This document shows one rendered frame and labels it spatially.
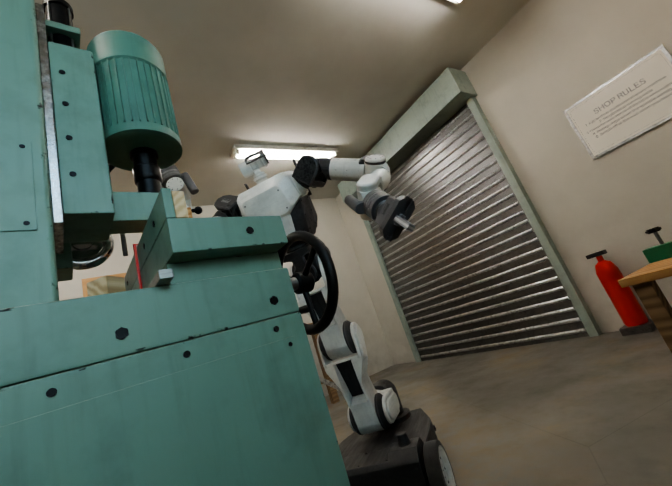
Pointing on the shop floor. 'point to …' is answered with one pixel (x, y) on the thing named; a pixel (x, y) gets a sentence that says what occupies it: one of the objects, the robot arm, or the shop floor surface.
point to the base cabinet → (179, 417)
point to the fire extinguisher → (622, 297)
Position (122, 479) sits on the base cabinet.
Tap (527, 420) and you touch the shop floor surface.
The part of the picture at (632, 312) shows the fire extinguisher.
